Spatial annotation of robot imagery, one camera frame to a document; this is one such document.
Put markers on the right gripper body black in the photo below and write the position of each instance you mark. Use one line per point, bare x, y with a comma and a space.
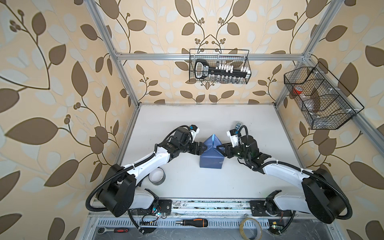
238, 153

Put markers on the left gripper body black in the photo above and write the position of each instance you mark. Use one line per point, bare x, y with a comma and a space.
189, 146

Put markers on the light blue wrapping paper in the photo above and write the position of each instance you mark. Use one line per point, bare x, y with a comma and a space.
212, 158

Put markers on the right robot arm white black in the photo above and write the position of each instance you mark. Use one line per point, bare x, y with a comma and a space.
322, 197

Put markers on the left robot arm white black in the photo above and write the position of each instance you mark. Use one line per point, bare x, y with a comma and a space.
119, 191

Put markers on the grey tape dispenser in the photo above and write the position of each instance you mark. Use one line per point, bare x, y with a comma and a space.
238, 125

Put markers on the black orange screwdriver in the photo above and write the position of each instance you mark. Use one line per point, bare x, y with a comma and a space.
198, 223

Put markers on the clear tape roll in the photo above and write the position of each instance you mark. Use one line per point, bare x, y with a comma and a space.
250, 229

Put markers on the grey duct tape roll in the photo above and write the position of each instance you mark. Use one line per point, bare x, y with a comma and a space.
157, 176

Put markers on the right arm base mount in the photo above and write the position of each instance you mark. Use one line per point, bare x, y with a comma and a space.
263, 208

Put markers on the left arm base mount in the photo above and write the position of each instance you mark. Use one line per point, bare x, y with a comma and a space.
161, 207

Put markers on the black socket set rail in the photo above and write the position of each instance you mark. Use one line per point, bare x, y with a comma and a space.
203, 70

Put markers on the back wire basket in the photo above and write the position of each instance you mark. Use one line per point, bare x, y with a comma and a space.
235, 57

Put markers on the wire basket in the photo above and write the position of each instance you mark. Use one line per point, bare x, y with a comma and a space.
235, 57
326, 103

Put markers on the right wire basket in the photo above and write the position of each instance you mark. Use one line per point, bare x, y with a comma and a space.
326, 103

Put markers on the red handled ratchet wrench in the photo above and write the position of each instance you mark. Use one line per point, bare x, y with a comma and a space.
103, 230

